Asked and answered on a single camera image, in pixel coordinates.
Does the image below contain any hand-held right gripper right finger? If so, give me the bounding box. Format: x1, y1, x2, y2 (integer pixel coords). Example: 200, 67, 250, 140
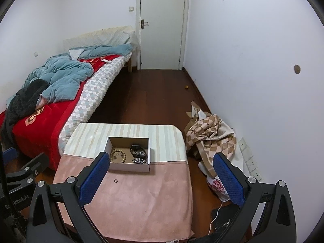
213, 152, 297, 243

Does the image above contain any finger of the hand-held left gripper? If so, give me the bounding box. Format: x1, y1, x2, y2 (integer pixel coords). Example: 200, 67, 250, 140
19, 152, 50, 185
2, 147, 18, 160

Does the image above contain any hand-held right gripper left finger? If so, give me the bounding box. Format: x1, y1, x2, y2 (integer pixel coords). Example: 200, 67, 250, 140
25, 151, 110, 243

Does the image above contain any cardboard box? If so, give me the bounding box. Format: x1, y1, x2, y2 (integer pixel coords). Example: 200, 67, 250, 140
104, 137, 151, 173

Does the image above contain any wooden bead bracelet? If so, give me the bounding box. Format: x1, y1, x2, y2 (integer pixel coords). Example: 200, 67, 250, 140
110, 148, 126, 163

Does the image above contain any black bangle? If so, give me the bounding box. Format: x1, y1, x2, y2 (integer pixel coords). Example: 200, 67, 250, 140
130, 144, 147, 157

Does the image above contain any white bag with red print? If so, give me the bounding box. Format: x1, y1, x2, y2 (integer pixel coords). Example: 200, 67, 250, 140
206, 175, 231, 201

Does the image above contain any bed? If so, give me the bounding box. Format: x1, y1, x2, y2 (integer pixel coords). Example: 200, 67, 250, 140
0, 25, 138, 173

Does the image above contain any red blanket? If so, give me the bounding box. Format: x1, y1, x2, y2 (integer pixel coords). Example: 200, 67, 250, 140
0, 54, 122, 170

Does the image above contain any pink striped table cloth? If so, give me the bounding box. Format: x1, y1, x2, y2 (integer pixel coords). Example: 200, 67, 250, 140
52, 123, 195, 243

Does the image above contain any black flat bag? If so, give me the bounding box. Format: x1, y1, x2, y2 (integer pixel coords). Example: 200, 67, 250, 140
211, 204, 254, 234

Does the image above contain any brown checkered cloth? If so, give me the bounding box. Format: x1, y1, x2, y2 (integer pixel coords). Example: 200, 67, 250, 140
185, 101, 237, 176

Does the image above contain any dark fuzzy cloth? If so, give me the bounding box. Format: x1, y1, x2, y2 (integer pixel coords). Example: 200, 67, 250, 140
1, 79, 50, 150

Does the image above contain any checkered mattress pad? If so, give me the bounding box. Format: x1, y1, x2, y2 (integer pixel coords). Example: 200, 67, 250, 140
58, 56, 132, 155

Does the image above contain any blue quilt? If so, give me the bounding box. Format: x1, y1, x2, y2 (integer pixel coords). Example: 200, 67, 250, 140
6, 44, 133, 107

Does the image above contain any pale pillow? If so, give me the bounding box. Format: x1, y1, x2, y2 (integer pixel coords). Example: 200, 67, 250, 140
90, 30, 132, 47

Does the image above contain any white door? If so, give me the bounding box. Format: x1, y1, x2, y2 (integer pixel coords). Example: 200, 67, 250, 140
137, 0, 190, 70

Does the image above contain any white wall socket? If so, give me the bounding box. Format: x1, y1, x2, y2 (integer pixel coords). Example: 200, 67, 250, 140
249, 168, 262, 182
245, 157, 258, 171

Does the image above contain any white charger cable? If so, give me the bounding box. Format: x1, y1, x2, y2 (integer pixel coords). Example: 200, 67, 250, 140
209, 199, 226, 235

